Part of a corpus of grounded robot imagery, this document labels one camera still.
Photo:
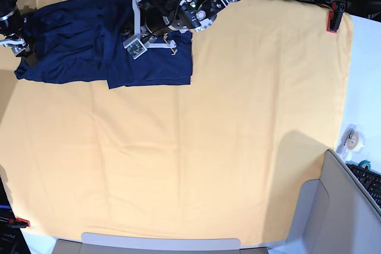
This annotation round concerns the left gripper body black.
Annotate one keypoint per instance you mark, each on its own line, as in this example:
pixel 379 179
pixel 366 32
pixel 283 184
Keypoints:
pixel 154 20

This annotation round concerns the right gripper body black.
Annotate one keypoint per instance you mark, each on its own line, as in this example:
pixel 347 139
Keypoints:
pixel 18 45

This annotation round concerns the navy blue long-sleeve shirt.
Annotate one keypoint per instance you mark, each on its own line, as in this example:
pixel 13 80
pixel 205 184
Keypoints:
pixel 81 40

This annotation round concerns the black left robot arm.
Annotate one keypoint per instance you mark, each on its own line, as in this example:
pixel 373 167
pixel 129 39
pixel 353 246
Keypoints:
pixel 199 15

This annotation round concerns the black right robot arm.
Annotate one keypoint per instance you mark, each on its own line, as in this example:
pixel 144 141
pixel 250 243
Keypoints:
pixel 12 29

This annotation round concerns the yellow table cloth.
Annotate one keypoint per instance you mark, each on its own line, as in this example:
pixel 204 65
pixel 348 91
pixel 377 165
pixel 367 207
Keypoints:
pixel 224 157

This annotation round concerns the red clamp bottom left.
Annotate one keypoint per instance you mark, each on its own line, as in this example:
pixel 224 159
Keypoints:
pixel 18 223

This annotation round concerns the red clamp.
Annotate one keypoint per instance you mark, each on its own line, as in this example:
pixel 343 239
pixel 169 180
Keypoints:
pixel 335 16
pixel 18 223

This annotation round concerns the red clamp top right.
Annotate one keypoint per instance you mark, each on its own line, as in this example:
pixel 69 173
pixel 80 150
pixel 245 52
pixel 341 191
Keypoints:
pixel 335 16

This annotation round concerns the grey cardboard box bottom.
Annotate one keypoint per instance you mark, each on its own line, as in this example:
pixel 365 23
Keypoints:
pixel 100 243

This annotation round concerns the grey cardboard box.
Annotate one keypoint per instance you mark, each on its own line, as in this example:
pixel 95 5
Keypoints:
pixel 334 214
pixel 100 243

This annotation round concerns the clear tape dispenser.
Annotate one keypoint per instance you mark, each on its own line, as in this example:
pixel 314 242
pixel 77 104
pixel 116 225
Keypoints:
pixel 351 142

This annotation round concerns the green tape roll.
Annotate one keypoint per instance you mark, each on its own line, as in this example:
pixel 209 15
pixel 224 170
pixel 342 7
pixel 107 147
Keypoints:
pixel 365 164

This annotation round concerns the grey cardboard box right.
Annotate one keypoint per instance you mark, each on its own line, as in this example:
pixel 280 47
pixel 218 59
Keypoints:
pixel 334 214

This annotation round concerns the black keyboard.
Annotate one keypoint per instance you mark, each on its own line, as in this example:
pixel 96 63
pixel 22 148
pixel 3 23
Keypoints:
pixel 369 180

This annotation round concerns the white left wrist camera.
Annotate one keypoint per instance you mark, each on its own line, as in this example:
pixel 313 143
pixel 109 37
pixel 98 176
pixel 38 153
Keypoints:
pixel 134 47

